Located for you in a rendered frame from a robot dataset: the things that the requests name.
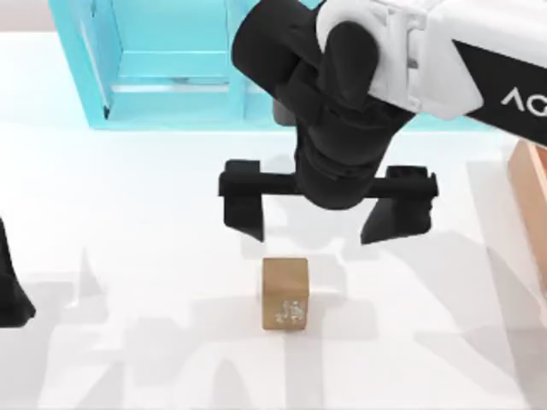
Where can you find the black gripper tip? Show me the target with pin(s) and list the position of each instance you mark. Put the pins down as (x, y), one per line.
(10, 290)

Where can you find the light blue rack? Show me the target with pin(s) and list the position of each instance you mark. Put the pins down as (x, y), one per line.
(171, 89)

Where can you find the brown cardboard box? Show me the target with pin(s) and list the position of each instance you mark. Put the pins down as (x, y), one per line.
(284, 290)

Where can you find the salmon-coloured box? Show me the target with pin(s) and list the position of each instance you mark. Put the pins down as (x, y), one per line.
(527, 192)

